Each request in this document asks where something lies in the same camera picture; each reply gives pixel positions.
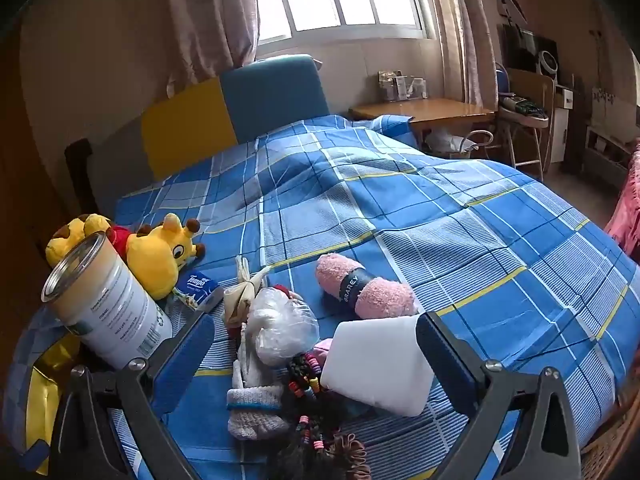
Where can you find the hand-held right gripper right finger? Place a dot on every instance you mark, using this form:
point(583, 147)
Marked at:
point(447, 362)

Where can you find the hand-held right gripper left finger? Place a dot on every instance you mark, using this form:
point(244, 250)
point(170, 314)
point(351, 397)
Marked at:
point(185, 355)

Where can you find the clear plastic bag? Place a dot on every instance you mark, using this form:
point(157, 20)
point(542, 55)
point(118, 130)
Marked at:
point(280, 325)

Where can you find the black beaded wig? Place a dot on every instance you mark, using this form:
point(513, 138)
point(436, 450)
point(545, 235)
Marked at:
point(305, 385)

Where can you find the blue tissue pack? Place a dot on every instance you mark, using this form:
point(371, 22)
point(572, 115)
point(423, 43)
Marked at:
point(200, 285)

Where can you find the white foam block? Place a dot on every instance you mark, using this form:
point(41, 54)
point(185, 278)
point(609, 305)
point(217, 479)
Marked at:
point(375, 360)

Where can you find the beige cloth doll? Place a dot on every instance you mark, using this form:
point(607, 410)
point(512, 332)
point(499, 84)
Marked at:
point(237, 300)

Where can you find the white metal tin can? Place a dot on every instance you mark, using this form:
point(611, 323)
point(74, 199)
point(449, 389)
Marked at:
point(115, 305)

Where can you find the white knitted sock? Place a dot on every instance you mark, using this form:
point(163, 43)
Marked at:
point(252, 410)

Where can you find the pink rolled towel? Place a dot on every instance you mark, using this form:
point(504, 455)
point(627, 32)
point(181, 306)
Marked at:
point(385, 295)

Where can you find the yellow giraffe plush toy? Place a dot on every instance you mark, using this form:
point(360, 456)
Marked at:
point(155, 255)

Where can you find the pink face mask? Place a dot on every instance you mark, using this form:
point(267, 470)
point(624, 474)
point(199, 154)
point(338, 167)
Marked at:
point(322, 347)

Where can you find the brown hair scrunchie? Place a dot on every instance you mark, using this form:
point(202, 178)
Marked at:
point(350, 455)

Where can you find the blue plaid blanket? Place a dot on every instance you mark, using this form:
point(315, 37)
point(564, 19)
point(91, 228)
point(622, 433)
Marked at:
point(400, 210)

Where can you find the woven rattan mat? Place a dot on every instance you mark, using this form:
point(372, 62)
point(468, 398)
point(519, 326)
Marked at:
point(610, 440)

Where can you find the black rolled mat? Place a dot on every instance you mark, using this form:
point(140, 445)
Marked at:
point(80, 175)

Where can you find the brown wooden wardrobe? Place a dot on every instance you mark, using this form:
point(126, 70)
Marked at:
point(25, 210)

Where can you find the white plastic bag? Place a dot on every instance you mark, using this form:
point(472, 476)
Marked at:
point(445, 141)

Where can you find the pink cloth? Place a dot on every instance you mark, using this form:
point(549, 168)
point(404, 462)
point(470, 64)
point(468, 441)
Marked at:
point(627, 210)

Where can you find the white chair with blue back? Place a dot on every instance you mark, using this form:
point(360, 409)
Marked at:
point(525, 130)

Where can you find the wooden desk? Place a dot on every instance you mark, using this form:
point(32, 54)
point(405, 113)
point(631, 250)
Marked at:
point(425, 110)

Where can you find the dark patterned bundle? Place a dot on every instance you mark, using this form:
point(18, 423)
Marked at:
point(522, 106)

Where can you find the white cabinet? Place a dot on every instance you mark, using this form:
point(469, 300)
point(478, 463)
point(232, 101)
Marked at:
point(561, 120)

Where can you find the grey yellow blue headboard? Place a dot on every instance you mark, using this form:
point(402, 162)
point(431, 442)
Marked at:
point(275, 100)

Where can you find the clear desk organizer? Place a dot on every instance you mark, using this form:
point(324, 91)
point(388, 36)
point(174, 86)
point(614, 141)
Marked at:
point(402, 87)

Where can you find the black monitor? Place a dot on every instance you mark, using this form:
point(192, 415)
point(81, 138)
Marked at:
point(522, 50)

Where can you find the pink patterned curtain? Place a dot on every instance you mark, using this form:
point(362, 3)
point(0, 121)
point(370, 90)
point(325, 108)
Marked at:
point(210, 20)
point(460, 35)

